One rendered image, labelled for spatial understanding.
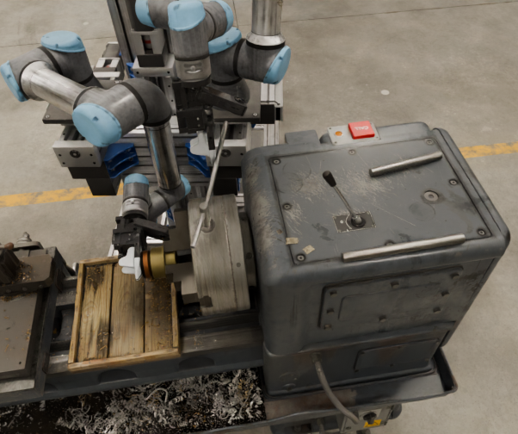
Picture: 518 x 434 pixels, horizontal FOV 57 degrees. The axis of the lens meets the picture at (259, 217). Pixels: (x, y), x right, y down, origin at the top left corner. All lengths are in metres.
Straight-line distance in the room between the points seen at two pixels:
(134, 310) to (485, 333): 1.71
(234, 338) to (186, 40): 0.81
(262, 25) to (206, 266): 0.70
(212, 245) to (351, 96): 2.67
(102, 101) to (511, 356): 2.08
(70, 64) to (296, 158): 0.77
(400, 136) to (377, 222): 0.32
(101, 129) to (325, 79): 2.78
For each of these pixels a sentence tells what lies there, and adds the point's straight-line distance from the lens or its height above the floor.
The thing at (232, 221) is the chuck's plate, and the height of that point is 1.24.
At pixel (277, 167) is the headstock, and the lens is 1.25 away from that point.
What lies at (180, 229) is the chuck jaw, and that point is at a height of 1.16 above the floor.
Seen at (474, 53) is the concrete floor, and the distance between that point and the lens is 4.39.
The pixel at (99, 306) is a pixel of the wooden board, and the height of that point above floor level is 0.89.
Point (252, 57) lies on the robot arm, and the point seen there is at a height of 1.37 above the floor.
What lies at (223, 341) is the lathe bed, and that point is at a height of 0.87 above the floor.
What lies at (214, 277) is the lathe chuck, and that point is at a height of 1.17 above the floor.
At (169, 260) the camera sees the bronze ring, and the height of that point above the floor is 1.11.
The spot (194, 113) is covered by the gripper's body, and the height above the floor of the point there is 1.47.
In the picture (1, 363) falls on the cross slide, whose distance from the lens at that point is 1.44.
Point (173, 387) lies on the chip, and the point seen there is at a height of 0.55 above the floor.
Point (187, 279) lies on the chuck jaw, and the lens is 1.23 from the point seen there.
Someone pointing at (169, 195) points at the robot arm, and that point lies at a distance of 1.55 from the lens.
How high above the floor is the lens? 2.13
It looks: 50 degrees down
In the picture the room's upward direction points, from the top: 3 degrees counter-clockwise
